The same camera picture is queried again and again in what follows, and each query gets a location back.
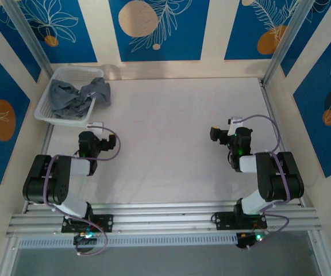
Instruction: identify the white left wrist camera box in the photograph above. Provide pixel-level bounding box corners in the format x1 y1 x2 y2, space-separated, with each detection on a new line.
86 122 105 135

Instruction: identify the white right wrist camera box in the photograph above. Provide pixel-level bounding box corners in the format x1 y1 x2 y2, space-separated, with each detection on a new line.
227 116 244 136

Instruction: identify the white slotted cable duct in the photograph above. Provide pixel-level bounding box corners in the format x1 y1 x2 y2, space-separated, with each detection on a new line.
17 234 238 250

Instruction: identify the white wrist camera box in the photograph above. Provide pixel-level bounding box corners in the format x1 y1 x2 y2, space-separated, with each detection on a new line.
86 122 105 135
227 116 244 136

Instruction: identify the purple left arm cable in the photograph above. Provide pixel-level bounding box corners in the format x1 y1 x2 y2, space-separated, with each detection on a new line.
42 126 122 257

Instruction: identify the aluminium frame post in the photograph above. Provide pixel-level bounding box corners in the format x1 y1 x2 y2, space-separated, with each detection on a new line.
261 0 321 87
2 0 54 84

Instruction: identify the white plastic mesh basket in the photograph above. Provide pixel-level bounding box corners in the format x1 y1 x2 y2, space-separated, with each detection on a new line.
33 67 105 128

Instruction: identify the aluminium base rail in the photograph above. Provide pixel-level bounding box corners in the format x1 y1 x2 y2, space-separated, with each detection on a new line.
6 201 323 239

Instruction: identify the grey t-shirt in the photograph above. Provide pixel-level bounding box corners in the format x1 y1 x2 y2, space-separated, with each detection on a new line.
48 76 111 120

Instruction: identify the circuit board with green light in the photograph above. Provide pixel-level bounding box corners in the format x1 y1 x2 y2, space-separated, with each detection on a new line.
236 231 267 250
73 231 98 247

